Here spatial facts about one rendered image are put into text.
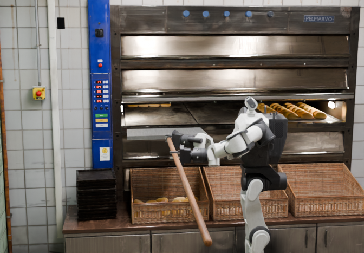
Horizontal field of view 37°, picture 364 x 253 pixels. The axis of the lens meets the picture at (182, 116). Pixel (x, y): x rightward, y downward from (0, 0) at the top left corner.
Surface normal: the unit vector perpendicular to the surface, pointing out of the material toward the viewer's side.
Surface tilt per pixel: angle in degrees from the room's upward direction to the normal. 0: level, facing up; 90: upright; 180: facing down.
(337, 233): 89
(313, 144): 70
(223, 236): 90
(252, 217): 90
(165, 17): 90
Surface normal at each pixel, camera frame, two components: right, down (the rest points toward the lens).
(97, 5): 0.11, 0.18
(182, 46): 0.11, -0.17
